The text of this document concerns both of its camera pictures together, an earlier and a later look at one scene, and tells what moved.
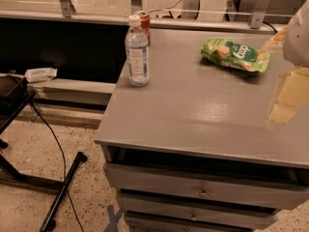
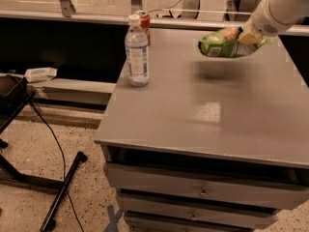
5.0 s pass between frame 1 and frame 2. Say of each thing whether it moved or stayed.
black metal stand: stayed
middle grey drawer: stayed
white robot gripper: moved
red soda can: stayed
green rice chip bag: moved
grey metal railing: stayed
